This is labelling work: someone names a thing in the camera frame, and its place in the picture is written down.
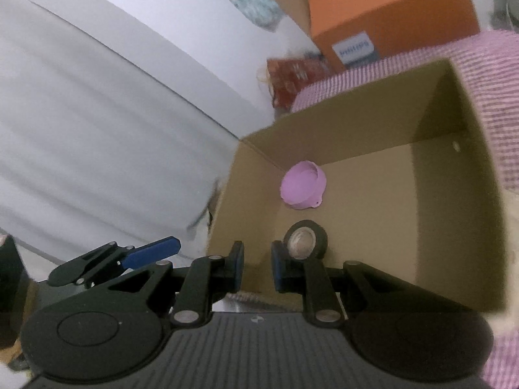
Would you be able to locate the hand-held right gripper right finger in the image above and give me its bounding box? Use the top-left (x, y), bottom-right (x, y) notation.
top-left (271, 240), bottom-right (451, 327)

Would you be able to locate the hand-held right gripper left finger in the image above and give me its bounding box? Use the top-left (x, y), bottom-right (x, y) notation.
top-left (92, 241), bottom-right (246, 327)

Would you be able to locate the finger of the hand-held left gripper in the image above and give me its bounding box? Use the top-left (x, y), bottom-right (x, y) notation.
top-left (48, 236), bottom-right (181, 288)

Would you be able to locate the pink plastic cup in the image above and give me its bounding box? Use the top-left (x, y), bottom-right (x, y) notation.
top-left (280, 160), bottom-right (327, 210)

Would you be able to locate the red snack packet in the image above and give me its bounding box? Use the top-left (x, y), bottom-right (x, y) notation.
top-left (265, 54), bottom-right (338, 110)

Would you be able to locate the orange cardboard box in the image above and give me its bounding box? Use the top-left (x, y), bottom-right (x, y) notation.
top-left (307, 0), bottom-right (481, 72)

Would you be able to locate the pink checkered bear blanket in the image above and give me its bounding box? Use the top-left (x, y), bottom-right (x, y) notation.
top-left (291, 29), bottom-right (519, 389)

